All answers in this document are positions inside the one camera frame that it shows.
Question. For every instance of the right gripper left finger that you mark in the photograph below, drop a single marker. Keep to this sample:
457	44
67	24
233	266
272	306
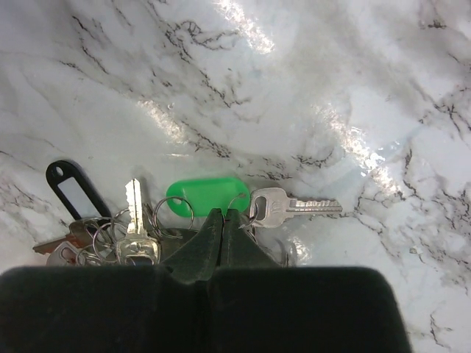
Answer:
104	309

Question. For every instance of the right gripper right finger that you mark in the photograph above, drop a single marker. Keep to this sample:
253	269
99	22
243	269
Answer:
305	309

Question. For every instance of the silver key on black tag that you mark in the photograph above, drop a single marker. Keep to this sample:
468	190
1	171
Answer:
137	247

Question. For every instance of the silver key on green tag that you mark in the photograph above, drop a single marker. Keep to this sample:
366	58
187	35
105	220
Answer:
271	207

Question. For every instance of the blue tag loose key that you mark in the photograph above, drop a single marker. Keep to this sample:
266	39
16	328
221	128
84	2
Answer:
69	249

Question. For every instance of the green key tag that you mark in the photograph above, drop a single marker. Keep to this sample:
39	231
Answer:
198	197

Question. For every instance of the black key tag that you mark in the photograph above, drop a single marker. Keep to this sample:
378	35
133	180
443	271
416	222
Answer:
74	189

